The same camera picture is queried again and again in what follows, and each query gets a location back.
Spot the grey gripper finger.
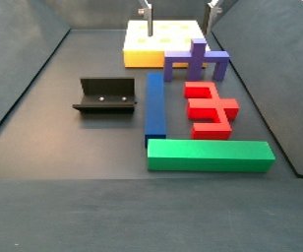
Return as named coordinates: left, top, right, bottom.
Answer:
left=139, top=0, right=153, bottom=36
left=206, top=0, right=224, bottom=33

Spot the green rectangular block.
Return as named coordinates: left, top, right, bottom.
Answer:
left=148, top=139, right=275, bottom=172

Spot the yellow slotted board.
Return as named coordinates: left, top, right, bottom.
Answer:
left=123, top=20, right=204, bottom=68

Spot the purple cross-shaped block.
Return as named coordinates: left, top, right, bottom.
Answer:
left=164, top=38, right=231, bottom=82

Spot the long blue block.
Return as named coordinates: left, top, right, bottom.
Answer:
left=144, top=73, right=168, bottom=142

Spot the red cross-shaped block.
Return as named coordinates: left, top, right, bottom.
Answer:
left=185, top=82, right=240, bottom=140

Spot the black angle bracket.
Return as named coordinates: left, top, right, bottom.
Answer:
left=73, top=77, right=137, bottom=113

